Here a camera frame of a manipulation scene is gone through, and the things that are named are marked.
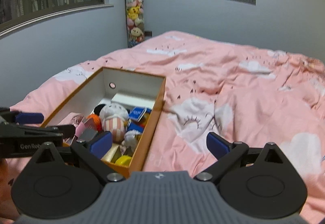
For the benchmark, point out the orange cardboard box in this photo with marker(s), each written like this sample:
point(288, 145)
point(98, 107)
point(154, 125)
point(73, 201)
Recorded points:
point(149, 135)

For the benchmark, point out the pink cloud print blanket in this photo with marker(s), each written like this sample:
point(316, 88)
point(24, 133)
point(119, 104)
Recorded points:
point(228, 87)

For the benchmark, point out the yellow round object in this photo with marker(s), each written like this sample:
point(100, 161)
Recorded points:
point(123, 160)

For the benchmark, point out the black wall socket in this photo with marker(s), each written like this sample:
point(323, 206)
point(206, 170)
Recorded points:
point(148, 33)

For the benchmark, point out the orange crochet ball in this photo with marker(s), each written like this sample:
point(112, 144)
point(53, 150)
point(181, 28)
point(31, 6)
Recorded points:
point(96, 122)

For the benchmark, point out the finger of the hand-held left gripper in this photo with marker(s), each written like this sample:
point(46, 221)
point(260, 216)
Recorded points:
point(50, 130)
point(29, 117)

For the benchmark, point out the pink fabric pouch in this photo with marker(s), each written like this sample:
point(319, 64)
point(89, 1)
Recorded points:
point(72, 120)

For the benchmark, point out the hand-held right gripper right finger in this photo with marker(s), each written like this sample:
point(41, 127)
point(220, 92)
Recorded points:
point(218, 146)

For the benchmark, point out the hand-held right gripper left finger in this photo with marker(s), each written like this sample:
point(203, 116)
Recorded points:
point(101, 144)

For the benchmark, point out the blue rectangular tag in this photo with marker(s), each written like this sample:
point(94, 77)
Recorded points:
point(137, 113)

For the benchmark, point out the clear tube of plush toys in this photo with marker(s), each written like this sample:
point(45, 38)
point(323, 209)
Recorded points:
point(134, 13)

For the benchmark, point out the white and black plush toy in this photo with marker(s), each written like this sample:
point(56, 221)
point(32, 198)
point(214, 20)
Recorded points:
point(114, 117)

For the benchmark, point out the person's left hand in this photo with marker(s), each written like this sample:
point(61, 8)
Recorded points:
point(7, 188)

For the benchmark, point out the pale rectangular box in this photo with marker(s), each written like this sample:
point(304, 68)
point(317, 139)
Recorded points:
point(113, 154)

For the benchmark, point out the white fluffy charm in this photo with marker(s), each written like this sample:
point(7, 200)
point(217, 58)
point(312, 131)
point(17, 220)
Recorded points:
point(130, 139)

